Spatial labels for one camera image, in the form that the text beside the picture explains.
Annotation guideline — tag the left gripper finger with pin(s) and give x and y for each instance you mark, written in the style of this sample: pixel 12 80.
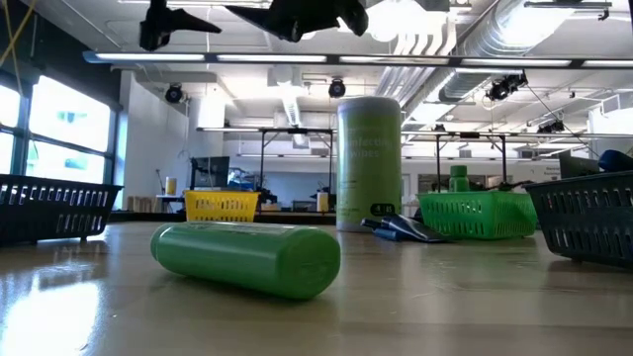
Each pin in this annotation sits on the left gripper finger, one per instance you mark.
pixel 168 25

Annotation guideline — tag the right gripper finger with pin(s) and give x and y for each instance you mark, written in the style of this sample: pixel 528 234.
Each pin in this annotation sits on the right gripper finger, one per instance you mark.
pixel 287 20

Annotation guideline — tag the green travel bottle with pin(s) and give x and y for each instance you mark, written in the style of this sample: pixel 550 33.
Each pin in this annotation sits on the green travel bottle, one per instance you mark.
pixel 459 178
pixel 247 257

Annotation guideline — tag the black plastic basket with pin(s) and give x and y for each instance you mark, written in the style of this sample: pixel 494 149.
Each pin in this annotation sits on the black plastic basket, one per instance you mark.
pixel 59 207
pixel 588 217

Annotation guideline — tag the green plastic basket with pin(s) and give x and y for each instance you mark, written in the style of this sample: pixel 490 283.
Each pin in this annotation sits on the green plastic basket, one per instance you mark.
pixel 475 215

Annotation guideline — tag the overhead light bar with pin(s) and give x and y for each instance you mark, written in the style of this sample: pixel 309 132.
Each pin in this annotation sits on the overhead light bar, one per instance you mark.
pixel 272 58

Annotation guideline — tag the black ceiling spotlight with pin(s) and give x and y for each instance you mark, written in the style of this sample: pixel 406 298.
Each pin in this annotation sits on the black ceiling spotlight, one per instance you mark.
pixel 504 86
pixel 337 88
pixel 173 93

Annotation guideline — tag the green disinfecting wipes canister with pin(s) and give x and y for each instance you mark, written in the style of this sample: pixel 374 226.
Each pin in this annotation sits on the green disinfecting wipes canister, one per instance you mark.
pixel 368 163

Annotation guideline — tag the large window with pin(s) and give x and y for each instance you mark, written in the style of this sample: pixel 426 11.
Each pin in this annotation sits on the large window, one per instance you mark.
pixel 64 128

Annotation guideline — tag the black computer monitor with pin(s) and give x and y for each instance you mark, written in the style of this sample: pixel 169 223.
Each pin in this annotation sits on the black computer monitor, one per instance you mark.
pixel 212 170

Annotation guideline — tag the yellow cylinder container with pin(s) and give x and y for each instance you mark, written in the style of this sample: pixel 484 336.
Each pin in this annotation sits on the yellow cylinder container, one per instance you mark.
pixel 322 202
pixel 171 186

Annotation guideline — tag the yellow plastic basket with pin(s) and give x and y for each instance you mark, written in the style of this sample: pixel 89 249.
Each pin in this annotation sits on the yellow plastic basket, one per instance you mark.
pixel 222 205

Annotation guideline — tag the black metal workstation frame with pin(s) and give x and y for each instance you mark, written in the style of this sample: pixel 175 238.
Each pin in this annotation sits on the black metal workstation frame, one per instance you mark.
pixel 470 134
pixel 297 130

